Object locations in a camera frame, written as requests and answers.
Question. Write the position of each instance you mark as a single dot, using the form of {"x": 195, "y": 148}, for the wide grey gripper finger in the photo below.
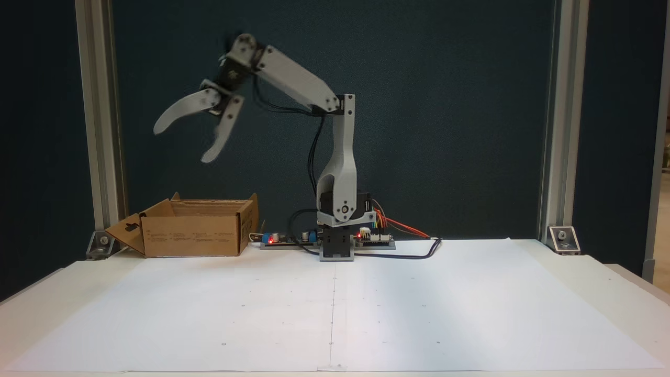
{"x": 191, "y": 104}

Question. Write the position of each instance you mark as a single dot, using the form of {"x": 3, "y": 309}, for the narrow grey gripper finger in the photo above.
{"x": 229, "y": 125}

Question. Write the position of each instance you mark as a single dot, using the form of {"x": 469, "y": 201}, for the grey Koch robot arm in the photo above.
{"x": 343, "y": 157}

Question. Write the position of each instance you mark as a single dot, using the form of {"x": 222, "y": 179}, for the brown cardboard box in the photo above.
{"x": 193, "y": 235}

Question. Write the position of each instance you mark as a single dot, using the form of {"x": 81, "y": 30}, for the blue circuit board red LED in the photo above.
{"x": 285, "y": 241}

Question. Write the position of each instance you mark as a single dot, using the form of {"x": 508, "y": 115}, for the large white paper sheet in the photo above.
{"x": 419, "y": 314}

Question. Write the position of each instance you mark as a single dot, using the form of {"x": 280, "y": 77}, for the aluminium frame post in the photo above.
{"x": 562, "y": 104}
{"x": 99, "y": 104}

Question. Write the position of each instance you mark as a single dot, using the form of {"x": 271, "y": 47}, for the metal corner bracket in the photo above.
{"x": 564, "y": 240}
{"x": 102, "y": 245}

